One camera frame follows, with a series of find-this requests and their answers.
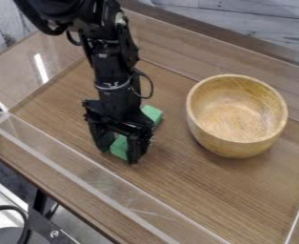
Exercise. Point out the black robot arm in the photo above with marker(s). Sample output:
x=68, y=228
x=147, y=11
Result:
x=95, y=25

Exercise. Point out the black table leg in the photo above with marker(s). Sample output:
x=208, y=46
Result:
x=40, y=202

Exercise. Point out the brown wooden bowl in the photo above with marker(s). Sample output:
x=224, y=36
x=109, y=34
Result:
x=236, y=115

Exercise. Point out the black office chair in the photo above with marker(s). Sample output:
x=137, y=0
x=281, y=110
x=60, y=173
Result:
x=35, y=224

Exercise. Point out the clear acrylic tray walls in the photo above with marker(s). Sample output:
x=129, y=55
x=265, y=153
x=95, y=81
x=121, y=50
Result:
x=184, y=196

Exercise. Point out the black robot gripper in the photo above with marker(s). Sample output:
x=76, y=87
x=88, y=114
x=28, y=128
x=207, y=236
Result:
x=115, y=113

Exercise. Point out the green rectangular block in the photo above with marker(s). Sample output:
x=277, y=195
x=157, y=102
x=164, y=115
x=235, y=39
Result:
x=119, y=147

